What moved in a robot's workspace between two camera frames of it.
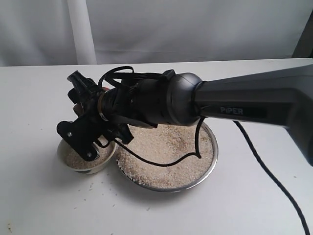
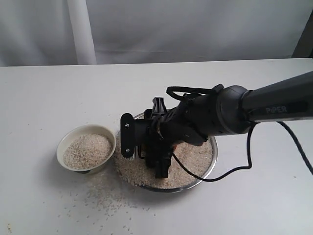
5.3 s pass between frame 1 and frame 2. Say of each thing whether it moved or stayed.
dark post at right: stayed
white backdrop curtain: stayed
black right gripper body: moved
